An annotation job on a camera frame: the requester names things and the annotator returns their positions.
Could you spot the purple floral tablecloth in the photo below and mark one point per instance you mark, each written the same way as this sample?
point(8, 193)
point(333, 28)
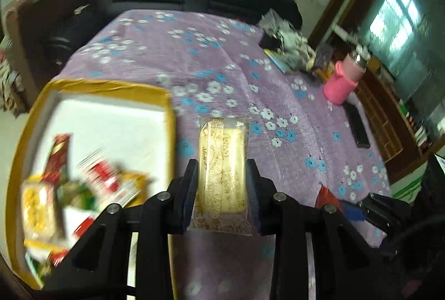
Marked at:
point(213, 66)

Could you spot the long red chocolate bar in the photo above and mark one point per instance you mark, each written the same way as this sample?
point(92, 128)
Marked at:
point(56, 169)

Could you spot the dark red packet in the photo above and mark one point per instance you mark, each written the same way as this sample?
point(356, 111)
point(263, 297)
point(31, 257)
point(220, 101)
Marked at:
point(326, 197)

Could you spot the red white snack packet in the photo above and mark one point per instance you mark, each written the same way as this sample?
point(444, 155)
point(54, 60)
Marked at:
point(106, 185)

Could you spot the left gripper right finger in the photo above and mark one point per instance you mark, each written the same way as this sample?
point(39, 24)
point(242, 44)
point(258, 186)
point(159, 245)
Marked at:
point(261, 200)

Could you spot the small booklet on table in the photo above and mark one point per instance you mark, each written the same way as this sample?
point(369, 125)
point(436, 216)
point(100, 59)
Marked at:
point(281, 62)

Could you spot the pink knit-sleeved thermos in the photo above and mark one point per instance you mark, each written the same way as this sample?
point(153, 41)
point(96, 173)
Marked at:
point(346, 75)

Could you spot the brown armchair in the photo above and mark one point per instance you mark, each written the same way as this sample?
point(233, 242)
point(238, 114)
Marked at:
point(26, 24)

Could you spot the black smartphone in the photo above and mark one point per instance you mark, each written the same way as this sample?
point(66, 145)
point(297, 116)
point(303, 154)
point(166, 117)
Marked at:
point(357, 126)

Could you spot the golden yellow snack packet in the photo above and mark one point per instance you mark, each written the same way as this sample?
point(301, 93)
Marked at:
point(139, 182)

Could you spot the yellow cardboard tray box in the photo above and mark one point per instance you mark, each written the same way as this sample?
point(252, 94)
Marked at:
point(110, 124)

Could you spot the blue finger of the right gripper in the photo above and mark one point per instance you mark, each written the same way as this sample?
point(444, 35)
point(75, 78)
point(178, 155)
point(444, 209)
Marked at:
point(354, 212)

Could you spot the pale yellow biscuit packet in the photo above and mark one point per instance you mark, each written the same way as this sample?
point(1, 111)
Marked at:
point(41, 214)

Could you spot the patterned blanket heap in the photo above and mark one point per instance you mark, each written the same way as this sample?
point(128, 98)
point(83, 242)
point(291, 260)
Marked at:
point(12, 91)

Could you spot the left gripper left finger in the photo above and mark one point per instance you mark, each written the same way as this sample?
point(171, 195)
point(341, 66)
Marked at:
point(189, 195)

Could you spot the green snack packet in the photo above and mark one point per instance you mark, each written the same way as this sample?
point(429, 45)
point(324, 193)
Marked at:
point(76, 194)

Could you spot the clear-wrapped cake bar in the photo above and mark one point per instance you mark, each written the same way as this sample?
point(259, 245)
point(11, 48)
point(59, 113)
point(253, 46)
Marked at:
point(221, 201)

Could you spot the small black box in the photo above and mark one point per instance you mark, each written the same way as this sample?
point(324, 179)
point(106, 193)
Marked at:
point(270, 41)

